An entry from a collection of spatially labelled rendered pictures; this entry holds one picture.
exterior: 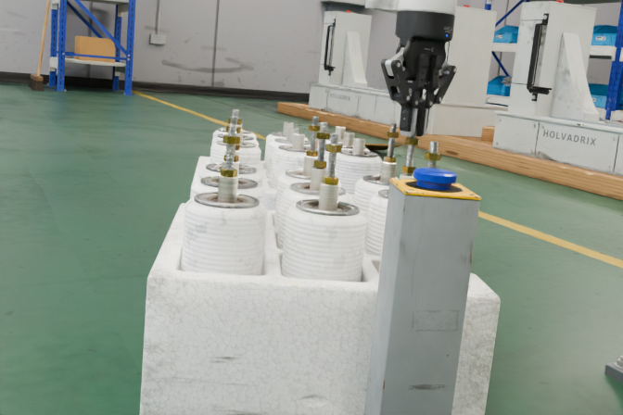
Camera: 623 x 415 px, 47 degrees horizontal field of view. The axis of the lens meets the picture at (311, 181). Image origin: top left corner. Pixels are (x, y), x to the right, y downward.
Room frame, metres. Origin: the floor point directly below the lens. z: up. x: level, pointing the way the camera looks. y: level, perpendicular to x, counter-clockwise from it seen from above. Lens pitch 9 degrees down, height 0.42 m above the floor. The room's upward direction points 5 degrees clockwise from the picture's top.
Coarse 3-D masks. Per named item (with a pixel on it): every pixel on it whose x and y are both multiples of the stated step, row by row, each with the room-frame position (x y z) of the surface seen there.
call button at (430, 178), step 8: (424, 168) 0.67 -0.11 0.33; (416, 176) 0.65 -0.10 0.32; (424, 176) 0.65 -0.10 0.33; (432, 176) 0.64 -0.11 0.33; (440, 176) 0.64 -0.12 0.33; (448, 176) 0.65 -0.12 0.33; (456, 176) 0.66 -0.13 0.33; (424, 184) 0.65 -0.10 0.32; (432, 184) 0.65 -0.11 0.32; (440, 184) 0.65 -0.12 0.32; (448, 184) 0.65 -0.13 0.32
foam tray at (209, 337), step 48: (192, 288) 0.73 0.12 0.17; (240, 288) 0.74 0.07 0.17; (288, 288) 0.75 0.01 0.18; (336, 288) 0.75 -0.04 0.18; (480, 288) 0.80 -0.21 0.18; (144, 336) 0.73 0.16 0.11; (192, 336) 0.73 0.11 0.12; (240, 336) 0.74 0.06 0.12; (288, 336) 0.75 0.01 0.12; (336, 336) 0.75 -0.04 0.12; (480, 336) 0.77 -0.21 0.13; (144, 384) 0.73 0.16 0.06; (192, 384) 0.73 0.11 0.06; (240, 384) 0.74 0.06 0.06; (288, 384) 0.75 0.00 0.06; (336, 384) 0.75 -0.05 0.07; (480, 384) 0.77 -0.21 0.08
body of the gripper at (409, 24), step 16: (400, 16) 0.94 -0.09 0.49; (416, 16) 0.92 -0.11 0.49; (432, 16) 0.92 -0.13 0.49; (448, 16) 0.93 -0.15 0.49; (400, 32) 0.94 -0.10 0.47; (416, 32) 0.92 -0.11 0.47; (432, 32) 0.92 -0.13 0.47; (448, 32) 0.93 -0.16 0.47; (416, 48) 0.93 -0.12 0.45; (432, 48) 0.95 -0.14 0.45; (416, 64) 0.93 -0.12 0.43
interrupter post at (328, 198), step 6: (324, 186) 0.82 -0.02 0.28; (330, 186) 0.81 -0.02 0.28; (336, 186) 0.82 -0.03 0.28; (324, 192) 0.82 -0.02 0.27; (330, 192) 0.82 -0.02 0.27; (336, 192) 0.82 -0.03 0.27; (324, 198) 0.82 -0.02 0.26; (330, 198) 0.82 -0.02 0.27; (336, 198) 0.82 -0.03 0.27; (324, 204) 0.82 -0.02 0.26; (330, 204) 0.82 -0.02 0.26; (336, 204) 0.82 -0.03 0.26
